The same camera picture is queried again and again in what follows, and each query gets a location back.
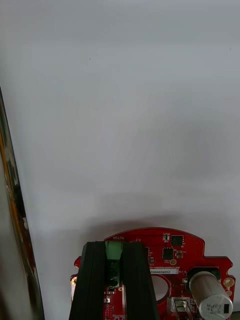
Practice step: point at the white sheet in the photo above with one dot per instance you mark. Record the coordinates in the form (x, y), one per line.
(125, 125)

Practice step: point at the steel tray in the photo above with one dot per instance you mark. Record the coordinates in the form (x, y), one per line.
(17, 237)

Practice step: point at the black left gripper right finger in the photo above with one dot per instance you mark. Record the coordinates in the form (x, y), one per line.
(137, 287)

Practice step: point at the round red circuit board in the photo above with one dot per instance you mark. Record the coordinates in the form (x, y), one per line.
(195, 250)

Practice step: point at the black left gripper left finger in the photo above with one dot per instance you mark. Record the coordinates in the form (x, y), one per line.
(87, 287)

